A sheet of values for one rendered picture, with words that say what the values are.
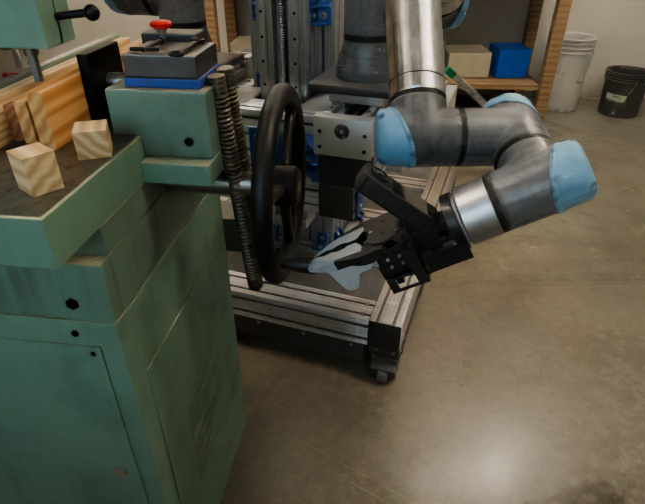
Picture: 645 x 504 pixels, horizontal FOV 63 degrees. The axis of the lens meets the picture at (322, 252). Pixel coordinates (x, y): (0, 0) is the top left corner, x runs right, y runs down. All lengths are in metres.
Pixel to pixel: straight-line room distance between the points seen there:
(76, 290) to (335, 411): 0.95
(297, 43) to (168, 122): 0.75
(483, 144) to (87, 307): 0.53
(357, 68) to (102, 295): 0.81
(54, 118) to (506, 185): 0.55
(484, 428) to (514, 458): 0.10
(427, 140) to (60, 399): 0.63
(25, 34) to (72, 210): 0.28
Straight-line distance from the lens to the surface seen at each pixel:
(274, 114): 0.67
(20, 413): 0.94
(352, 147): 1.19
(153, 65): 0.73
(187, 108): 0.71
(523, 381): 1.68
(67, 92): 0.76
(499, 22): 4.14
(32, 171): 0.61
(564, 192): 0.64
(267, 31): 1.47
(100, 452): 0.94
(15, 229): 0.60
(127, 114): 0.75
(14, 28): 0.82
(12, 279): 0.75
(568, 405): 1.66
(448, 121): 0.69
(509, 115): 0.72
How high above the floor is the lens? 1.15
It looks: 33 degrees down
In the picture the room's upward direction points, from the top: straight up
